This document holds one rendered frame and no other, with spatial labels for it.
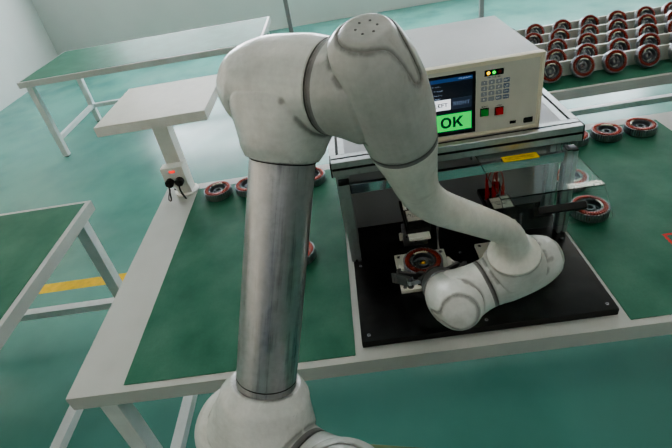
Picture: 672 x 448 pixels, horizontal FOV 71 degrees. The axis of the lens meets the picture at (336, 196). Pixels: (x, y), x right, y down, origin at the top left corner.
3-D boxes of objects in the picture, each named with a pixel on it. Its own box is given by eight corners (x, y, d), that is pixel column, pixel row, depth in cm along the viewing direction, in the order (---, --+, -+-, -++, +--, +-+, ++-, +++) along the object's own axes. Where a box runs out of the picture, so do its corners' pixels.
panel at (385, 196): (546, 200, 154) (555, 117, 138) (347, 229, 158) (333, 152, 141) (544, 198, 155) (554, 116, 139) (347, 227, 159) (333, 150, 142)
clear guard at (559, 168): (613, 218, 108) (617, 197, 105) (508, 233, 109) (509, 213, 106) (553, 151, 135) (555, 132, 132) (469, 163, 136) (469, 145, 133)
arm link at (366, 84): (456, 110, 65) (372, 102, 73) (433, -12, 52) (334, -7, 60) (418, 180, 59) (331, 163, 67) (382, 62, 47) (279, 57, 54)
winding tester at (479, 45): (539, 126, 126) (546, 51, 114) (377, 151, 128) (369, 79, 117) (493, 76, 158) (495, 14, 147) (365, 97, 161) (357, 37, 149)
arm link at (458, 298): (433, 322, 106) (487, 298, 105) (449, 349, 90) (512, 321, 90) (413, 279, 105) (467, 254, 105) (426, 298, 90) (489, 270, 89)
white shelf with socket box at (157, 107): (242, 223, 174) (204, 110, 149) (146, 237, 176) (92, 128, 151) (252, 174, 203) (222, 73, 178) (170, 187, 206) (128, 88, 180)
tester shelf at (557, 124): (583, 140, 125) (585, 124, 123) (331, 178, 129) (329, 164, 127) (522, 82, 162) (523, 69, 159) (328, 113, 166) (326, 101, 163)
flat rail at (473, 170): (570, 161, 128) (571, 152, 127) (345, 195, 132) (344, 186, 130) (568, 159, 129) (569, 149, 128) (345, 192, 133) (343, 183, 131)
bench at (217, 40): (280, 124, 424) (260, 41, 383) (58, 160, 436) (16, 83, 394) (285, 88, 499) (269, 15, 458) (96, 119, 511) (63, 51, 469)
